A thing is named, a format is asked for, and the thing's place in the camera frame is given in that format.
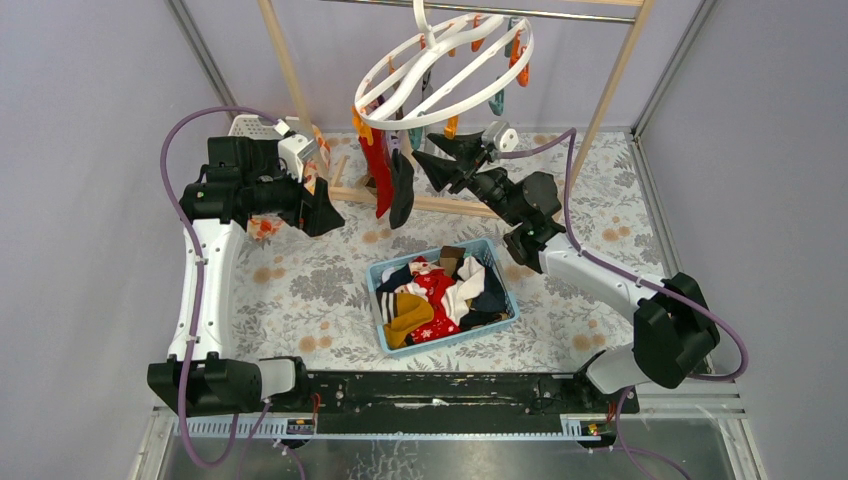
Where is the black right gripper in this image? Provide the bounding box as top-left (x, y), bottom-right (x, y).
top-left (411, 129), bottom-right (523, 228)

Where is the white round clip hanger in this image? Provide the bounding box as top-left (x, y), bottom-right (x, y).
top-left (351, 1), bottom-right (535, 133)

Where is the white sock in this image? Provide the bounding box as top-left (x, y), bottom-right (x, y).
top-left (441, 256), bottom-right (486, 325)

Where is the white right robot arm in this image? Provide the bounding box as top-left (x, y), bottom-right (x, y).
top-left (412, 133), bottom-right (720, 412)

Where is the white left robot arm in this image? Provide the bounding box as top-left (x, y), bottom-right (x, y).
top-left (147, 134), bottom-right (345, 417)

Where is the black hanging sock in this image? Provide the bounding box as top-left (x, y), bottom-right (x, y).
top-left (389, 150), bottom-right (415, 229)

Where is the orange floral cloth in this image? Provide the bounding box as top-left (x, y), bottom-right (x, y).
top-left (248, 125), bottom-right (332, 241)

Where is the red hanging sock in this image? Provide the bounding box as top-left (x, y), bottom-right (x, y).
top-left (359, 129), bottom-right (395, 218)

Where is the floral table mat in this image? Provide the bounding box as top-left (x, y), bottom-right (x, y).
top-left (223, 131), bottom-right (666, 372)

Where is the blue plastic sock basket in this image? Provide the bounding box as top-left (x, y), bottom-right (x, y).
top-left (366, 239), bottom-right (519, 356)

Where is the brown sock in basket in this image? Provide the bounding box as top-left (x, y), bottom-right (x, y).
top-left (438, 246), bottom-right (466, 278)

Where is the white plastic laundry basket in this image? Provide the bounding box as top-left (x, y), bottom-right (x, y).
top-left (228, 114), bottom-right (283, 140)

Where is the red snowflake sock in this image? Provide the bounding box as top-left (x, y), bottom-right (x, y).
top-left (408, 256), bottom-right (461, 345)

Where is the dark navy sock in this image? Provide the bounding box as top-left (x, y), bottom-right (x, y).
top-left (471, 265), bottom-right (508, 313)

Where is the metal hanging rod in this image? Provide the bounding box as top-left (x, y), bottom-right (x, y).
top-left (328, 0), bottom-right (637, 25)

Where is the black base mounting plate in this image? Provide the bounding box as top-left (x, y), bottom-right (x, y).
top-left (271, 371), bottom-right (640, 435)

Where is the wooden clothes rack frame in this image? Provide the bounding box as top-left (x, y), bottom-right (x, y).
top-left (257, 1), bottom-right (655, 197)

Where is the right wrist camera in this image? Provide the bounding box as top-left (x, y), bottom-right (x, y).
top-left (481, 120), bottom-right (519, 153)

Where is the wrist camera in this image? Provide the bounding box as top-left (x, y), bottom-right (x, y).
top-left (273, 119), bottom-right (318, 183)
top-left (481, 120), bottom-right (519, 153)

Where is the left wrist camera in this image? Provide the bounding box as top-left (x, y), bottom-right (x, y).
top-left (273, 119), bottom-right (318, 183)

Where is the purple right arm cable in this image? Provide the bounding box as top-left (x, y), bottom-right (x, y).
top-left (500, 127), bottom-right (751, 480)

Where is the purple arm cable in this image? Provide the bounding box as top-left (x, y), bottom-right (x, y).
top-left (500, 127), bottom-right (751, 480)
top-left (160, 107), bottom-right (283, 470)

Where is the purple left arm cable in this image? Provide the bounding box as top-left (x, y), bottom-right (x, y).
top-left (160, 107), bottom-right (283, 470)

